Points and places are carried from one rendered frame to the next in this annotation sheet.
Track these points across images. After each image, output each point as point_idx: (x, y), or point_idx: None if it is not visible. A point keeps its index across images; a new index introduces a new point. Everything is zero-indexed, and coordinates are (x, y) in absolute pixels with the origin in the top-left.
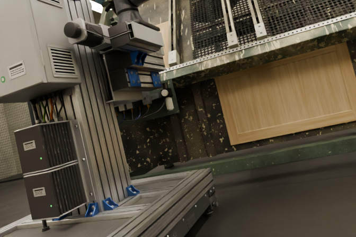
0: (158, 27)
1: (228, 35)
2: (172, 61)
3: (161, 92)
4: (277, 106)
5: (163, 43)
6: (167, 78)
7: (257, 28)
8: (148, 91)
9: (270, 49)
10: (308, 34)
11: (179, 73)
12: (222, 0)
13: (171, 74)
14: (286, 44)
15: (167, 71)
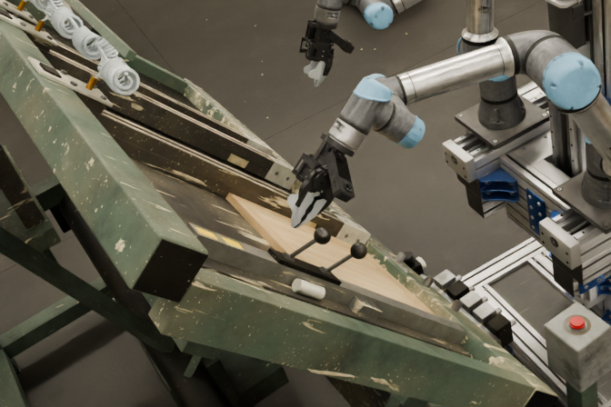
0: (458, 114)
1: (277, 162)
2: (361, 227)
3: (425, 263)
4: None
5: (306, 232)
6: (390, 252)
7: (255, 141)
8: (488, 215)
9: (285, 160)
10: (249, 132)
11: (373, 237)
12: (186, 118)
13: (381, 245)
14: (272, 149)
15: (380, 245)
